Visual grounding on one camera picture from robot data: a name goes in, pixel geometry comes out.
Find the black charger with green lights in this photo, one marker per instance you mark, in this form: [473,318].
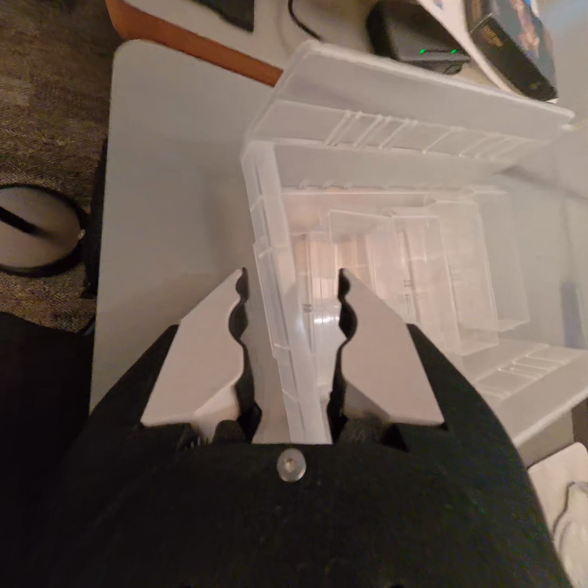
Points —
[404,36]

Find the clear plastic drawer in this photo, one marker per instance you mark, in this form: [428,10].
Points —
[496,257]
[358,229]
[427,275]

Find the dark printed box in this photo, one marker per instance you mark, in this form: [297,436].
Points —
[510,36]

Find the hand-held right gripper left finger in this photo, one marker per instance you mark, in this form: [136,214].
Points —
[193,358]

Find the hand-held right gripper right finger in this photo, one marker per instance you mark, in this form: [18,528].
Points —
[386,367]

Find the clear plastic storage bin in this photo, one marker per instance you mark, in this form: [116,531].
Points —
[390,170]

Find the white rounded object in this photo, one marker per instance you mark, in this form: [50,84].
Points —
[556,482]

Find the round black-rimmed disc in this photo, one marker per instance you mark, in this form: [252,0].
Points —
[32,229]

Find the black flat device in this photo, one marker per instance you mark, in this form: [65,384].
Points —
[225,13]

